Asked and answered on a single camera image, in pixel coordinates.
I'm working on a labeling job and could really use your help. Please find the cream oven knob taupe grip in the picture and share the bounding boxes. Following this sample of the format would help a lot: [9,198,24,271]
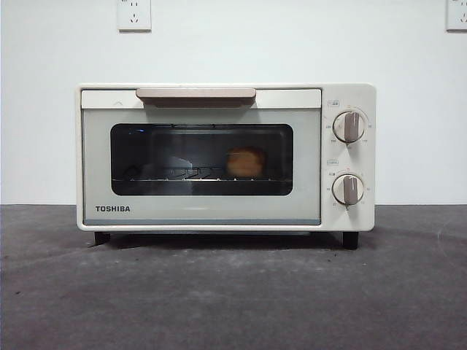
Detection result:
[331,172,365,205]
[332,111,367,143]

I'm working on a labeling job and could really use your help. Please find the metal wire oven rack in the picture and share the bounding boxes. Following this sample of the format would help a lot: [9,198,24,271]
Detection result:
[112,176,293,183]

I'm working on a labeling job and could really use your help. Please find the cream Toshiba toaster oven body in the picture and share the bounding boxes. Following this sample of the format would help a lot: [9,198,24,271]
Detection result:
[75,82,377,251]

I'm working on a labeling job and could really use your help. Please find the glass oven door taupe handle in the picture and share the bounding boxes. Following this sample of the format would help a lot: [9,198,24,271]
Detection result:
[80,87,323,226]

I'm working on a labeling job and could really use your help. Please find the white wall socket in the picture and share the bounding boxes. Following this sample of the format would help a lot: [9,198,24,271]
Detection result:
[116,0,152,31]
[445,0,467,32]

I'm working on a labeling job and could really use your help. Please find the orange-brown bread bun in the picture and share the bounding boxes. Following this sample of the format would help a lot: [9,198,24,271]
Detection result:
[225,145,267,180]

